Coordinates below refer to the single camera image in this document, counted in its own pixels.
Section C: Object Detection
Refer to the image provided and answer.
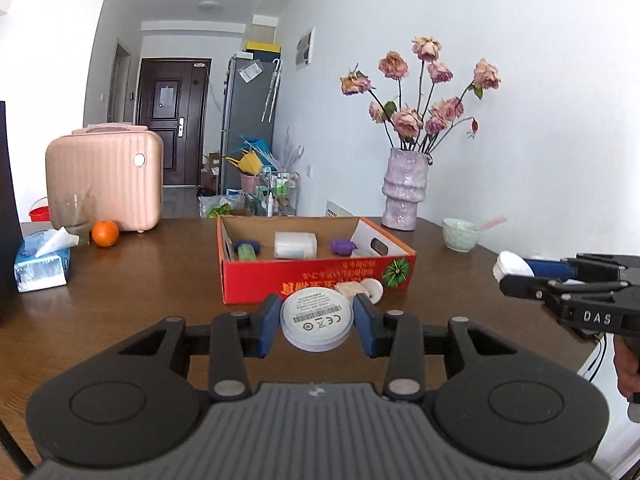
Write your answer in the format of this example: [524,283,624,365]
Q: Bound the dark brown door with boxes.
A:
[135,57,212,187]

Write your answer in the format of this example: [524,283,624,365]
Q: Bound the person's right hand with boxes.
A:
[614,332,640,406]

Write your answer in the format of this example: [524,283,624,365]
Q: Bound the dried pink rose bouquet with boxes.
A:
[340,36,502,153]

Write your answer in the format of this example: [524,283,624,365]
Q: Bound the red bucket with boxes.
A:
[28,197,53,223]

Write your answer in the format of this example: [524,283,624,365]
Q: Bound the grey refrigerator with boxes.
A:
[220,55,281,195]

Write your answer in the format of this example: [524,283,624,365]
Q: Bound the blue plastic bag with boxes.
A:
[235,134,275,171]

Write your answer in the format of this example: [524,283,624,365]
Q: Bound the yellow bag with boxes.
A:
[226,152,263,176]

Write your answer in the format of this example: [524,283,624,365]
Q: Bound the clear drinking glass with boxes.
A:
[52,194,97,247]

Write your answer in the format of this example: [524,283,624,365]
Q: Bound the white rectangular plastic container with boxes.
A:
[274,231,318,259]

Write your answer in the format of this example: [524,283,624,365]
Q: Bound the large black paper bag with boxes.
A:
[0,101,23,326]

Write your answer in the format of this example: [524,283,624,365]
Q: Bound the dried pale plant stems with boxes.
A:
[280,127,306,173]

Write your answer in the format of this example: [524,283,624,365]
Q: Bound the white wall panel box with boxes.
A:
[295,26,317,71]

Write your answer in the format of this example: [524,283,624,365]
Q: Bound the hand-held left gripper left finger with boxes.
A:
[117,293,283,403]

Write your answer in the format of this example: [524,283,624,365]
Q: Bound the blue tissue box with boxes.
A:
[14,226,80,293]

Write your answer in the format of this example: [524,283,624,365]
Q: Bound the black cable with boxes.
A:
[587,332,608,382]

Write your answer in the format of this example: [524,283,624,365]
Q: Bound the white folded umbrella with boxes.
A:
[261,58,283,123]

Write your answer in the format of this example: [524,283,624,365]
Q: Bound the pale green bowl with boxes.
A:
[442,218,478,253]

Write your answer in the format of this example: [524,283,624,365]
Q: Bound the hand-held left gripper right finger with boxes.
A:
[352,293,521,403]

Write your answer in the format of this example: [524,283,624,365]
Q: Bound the pink suitcase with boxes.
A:
[45,123,165,233]

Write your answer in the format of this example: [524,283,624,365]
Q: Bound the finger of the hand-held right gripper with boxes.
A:
[499,274,632,303]
[522,252,640,282]

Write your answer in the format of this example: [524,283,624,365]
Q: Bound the white round tin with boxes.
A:
[280,287,355,352]

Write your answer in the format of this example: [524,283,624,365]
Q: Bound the orange fruit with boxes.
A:
[91,219,120,249]

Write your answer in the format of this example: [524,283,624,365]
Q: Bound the small white round item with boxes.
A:
[361,278,385,305]

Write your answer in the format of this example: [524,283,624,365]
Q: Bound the red cardboard box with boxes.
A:
[216,216,418,306]

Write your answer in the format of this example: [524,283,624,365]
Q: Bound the pink ceramic vase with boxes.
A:
[381,148,432,232]

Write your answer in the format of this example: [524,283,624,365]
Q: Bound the white round object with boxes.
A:
[494,251,536,281]

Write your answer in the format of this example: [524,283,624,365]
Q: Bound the metal trolley rack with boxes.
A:
[255,171,301,217]

